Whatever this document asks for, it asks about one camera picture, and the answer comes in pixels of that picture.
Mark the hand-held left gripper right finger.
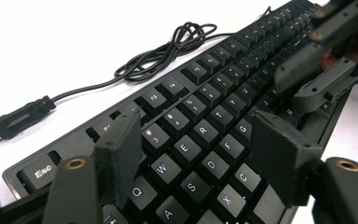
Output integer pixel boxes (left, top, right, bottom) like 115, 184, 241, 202
250, 111, 324, 208

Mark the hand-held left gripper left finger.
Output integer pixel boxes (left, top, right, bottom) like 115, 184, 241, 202
93, 110, 144, 210

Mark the black keyboard cable with plug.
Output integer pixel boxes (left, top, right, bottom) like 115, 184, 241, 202
0, 6, 273, 151

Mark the black computer keyboard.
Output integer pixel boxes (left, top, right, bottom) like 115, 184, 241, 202
2, 0, 352, 224

